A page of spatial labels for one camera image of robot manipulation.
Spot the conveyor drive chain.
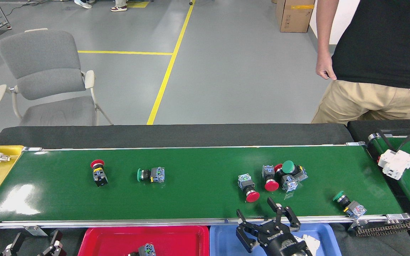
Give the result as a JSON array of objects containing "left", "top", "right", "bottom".
[{"left": 349, "top": 220, "right": 410, "bottom": 237}]

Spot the blue plastic bin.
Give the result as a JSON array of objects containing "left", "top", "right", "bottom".
[{"left": 209, "top": 223, "right": 342, "bottom": 256}]

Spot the person's right hand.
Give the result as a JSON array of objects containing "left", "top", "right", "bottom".
[{"left": 315, "top": 53, "right": 338, "bottom": 81}]

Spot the grey padded chair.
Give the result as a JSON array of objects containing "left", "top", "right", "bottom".
[{"left": 0, "top": 28, "right": 114, "bottom": 127}]

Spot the long green conveyor belt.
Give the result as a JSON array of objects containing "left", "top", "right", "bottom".
[{"left": 0, "top": 141, "right": 410, "bottom": 232}]

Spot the red plastic bin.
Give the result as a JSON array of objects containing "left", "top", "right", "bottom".
[{"left": 78, "top": 226, "right": 210, "bottom": 256}]

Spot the brown cardboard box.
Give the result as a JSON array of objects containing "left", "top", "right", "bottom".
[{"left": 275, "top": 0, "right": 315, "bottom": 33}]

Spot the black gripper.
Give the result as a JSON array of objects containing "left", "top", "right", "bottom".
[{"left": 236, "top": 197, "right": 313, "bottom": 256}]

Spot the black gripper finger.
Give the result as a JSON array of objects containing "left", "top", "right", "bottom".
[
  {"left": 0, "top": 231, "right": 26, "bottom": 256},
  {"left": 37, "top": 230, "right": 67, "bottom": 256}
]

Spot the red emergency stop button switch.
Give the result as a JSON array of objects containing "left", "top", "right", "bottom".
[{"left": 90, "top": 159, "right": 108, "bottom": 188}]

